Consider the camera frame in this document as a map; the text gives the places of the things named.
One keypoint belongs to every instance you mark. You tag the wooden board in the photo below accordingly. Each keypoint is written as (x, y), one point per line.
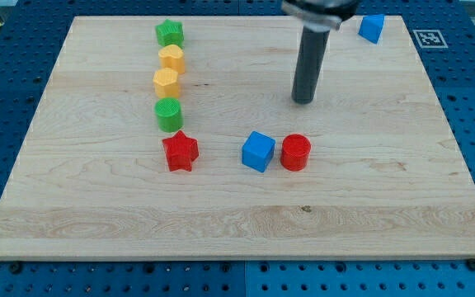
(385, 178)

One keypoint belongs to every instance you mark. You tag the green cylinder block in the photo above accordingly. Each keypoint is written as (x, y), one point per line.
(168, 113)

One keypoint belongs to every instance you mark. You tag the white fiducial marker tag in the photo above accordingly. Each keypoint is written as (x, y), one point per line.
(430, 39)

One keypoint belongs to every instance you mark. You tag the yellow hexagon block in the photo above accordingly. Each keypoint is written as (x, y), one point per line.
(165, 81)

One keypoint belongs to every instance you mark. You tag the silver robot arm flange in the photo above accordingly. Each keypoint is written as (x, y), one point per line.
(321, 15)

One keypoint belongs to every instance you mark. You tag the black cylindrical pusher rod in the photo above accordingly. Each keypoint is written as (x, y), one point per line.
(308, 67)

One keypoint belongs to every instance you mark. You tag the red star block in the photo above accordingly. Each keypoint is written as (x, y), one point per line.
(180, 151)

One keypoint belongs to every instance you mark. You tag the green star block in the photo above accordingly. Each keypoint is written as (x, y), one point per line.
(170, 32)

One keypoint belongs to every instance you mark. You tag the blue triangle block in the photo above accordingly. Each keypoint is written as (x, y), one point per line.
(371, 27)

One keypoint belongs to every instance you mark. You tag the blue cube block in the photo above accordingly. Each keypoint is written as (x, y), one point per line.
(257, 151)

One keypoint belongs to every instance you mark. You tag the red cylinder block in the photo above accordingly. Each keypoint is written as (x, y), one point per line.
(295, 152)

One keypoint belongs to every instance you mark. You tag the yellow heart block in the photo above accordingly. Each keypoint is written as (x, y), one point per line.
(172, 56)

